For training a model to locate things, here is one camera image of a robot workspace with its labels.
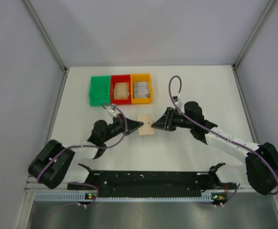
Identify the beige card holder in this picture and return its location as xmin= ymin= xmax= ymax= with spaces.
xmin=137 ymin=114 xmax=155 ymax=136

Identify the beige card holders stack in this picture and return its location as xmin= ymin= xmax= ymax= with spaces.
xmin=113 ymin=83 xmax=129 ymax=100

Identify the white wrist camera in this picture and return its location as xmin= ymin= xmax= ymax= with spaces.
xmin=173 ymin=96 xmax=183 ymax=110
xmin=106 ymin=104 xmax=116 ymax=118

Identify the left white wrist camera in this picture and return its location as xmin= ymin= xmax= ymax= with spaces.
xmin=106 ymin=104 xmax=116 ymax=118

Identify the white slotted cable duct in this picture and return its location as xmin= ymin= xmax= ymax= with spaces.
xmin=34 ymin=192 xmax=227 ymax=204

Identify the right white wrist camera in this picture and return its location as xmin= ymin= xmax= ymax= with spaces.
xmin=173 ymin=96 xmax=183 ymax=110

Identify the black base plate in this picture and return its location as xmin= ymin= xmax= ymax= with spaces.
xmin=67 ymin=170 xmax=235 ymax=198

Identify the yellow plastic bin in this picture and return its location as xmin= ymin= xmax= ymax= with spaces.
xmin=131 ymin=73 xmax=153 ymax=104

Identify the red plastic bin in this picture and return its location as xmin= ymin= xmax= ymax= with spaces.
xmin=110 ymin=74 xmax=131 ymax=105

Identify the stack of cards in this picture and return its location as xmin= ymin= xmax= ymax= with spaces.
xmin=134 ymin=81 xmax=150 ymax=99

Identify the left aluminium corner post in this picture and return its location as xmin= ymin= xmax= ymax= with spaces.
xmin=22 ymin=0 xmax=67 ymax=73

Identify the right aluminium corner post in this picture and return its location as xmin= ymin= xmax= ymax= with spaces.
xmin=232 ymin=0 xmax=278 ymax=69

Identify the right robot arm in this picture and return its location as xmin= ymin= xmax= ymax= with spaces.
xmin=151 ymin=101 xmax=278 ymax=196

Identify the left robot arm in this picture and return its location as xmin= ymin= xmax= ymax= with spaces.
xmin=28 ymin=113 xmax=144 ymax=189

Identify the aluminium corner post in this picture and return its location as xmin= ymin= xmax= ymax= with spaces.
xmin=232 ymin=0 xmax=278 ymax=69
xmin=22 ymin=0 xmax=67 ymax=73

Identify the green plastic bin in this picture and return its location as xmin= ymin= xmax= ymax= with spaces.
xmin=89 ymin=75 xmax=111 ymax=106

